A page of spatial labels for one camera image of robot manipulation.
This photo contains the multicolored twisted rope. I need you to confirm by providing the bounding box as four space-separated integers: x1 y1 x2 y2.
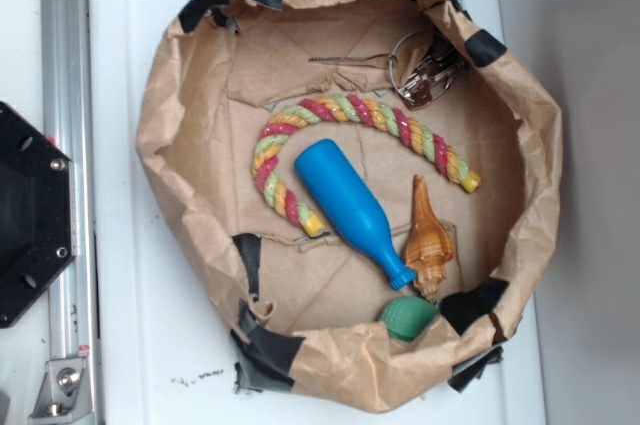
252 93 483 239

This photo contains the blue plastic bottle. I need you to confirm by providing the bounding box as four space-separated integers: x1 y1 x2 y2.
295 139 416 290

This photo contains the brown paper bag bin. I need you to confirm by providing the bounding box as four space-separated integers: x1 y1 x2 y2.
136 0 562 413

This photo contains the orange conch seashell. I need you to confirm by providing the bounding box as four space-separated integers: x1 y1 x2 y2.
401 175 454 301

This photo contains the green textured ball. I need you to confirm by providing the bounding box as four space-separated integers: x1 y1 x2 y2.
378 296 438 342

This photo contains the white tray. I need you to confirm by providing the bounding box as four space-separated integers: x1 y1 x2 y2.
89 0 546 424

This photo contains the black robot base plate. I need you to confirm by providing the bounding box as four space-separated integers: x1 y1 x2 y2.
0 102 75 329

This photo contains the aluminium extrusion rail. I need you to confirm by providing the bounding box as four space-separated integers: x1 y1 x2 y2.
38 0 101 425

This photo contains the metal corner bracket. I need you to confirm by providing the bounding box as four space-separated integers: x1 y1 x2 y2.
28 357 92 424

